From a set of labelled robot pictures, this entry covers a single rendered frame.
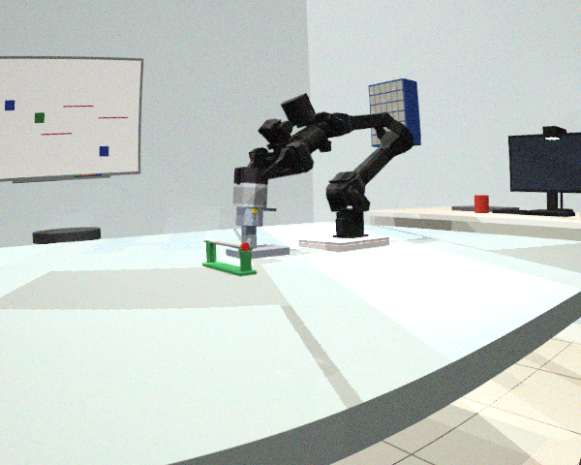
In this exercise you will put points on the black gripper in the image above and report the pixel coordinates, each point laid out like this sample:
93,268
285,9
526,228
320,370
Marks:
295,159

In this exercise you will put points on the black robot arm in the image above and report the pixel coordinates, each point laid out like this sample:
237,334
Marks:
346,188

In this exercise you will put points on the long grey pin with red cap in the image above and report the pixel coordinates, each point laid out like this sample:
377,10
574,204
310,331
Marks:
245,246

